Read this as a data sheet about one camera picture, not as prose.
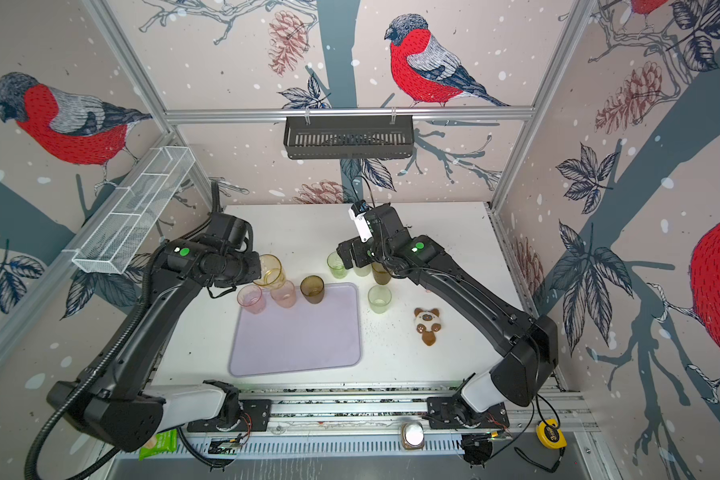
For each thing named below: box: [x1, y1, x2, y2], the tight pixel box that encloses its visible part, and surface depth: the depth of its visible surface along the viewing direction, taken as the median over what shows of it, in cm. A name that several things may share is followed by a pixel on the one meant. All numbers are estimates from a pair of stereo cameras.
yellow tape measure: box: [536, 418, 568, 449], surface depth 70 cm
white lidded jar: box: [401, 422, 425, 450], surface depth 63 cm
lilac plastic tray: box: [229, 282, 361, 377], surface depth 90 cm
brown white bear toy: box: [414, 307, 442, 347], surface depth 88 cm
